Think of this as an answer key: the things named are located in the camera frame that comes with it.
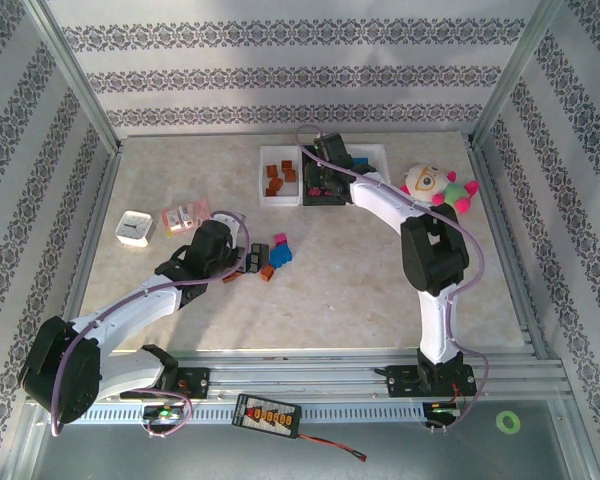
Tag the white square clock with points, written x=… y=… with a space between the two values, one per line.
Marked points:
x=134 y=228

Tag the green tape roll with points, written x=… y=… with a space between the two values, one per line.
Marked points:
x=500 y=421

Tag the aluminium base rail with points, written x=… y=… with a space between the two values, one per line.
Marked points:
x=305 y=380

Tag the black open container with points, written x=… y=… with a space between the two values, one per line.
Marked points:
x=325 y=201

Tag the plush toy with glasses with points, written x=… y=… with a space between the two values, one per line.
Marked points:
x=427 y=182

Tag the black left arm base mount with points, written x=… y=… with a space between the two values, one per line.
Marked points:
x=195 y=382

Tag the black power distribution board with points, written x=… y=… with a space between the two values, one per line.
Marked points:
x=267 y=416

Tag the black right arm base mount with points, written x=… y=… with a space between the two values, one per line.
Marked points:
x=402 y=381

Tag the white open container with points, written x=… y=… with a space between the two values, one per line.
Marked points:
x=280 y=201
x=377 y=152

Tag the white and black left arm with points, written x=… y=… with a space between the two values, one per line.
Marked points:
x=130 y=312

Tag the aluminium side rail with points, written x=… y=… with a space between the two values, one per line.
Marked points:
x=492 y=200
x=92 y=240

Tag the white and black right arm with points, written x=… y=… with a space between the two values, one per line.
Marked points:
x=380 y=200

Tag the aluminium corner post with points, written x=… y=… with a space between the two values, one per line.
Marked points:
x=517 y=75
x=75 y=75

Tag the blue lego brick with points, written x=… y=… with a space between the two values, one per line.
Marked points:
x=362 y=161
x=281 y=255

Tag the pink card packet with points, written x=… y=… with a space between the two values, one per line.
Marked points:
x=182 y=217

